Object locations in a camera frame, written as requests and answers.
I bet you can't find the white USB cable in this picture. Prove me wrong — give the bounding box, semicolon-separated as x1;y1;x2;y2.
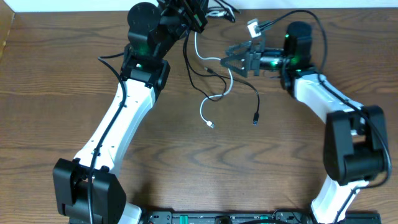
193;9;234;129

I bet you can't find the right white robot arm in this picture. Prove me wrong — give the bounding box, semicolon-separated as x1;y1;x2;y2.
221;20;392;223

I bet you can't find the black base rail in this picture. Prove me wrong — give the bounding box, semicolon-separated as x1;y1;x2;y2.
139;211;382;224

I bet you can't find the black USB cable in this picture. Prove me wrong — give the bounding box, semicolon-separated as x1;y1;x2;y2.
182;0;261;126

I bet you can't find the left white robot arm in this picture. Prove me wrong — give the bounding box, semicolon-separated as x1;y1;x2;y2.
53;1;209;223

